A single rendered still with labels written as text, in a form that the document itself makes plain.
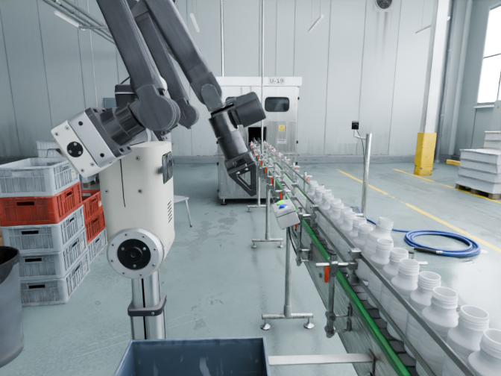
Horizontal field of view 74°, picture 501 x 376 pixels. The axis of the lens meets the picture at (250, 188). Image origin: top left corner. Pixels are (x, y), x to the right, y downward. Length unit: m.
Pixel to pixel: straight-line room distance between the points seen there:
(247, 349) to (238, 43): 10.69
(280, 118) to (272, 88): 0.50
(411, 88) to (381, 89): 0.99
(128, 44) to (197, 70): 0.15
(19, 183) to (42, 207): 0.23
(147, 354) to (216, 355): 0.16
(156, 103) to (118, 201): 0.34
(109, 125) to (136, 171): 0.20
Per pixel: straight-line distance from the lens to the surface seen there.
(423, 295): 0.71
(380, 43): 12.14
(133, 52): 0.80
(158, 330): 1.20
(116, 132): 0.79
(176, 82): 1.24
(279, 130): 5.54
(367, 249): 0.90
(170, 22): 0.80
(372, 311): 0.89
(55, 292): 3.16
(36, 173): 2.89
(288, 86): 5.59
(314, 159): 11.35
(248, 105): 0.77
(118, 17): 0.83
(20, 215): 3.02
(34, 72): 12.69
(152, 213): 0.98
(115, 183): 0.97
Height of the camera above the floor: 1.45
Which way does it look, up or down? 12 degrees down
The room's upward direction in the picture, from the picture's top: straight up
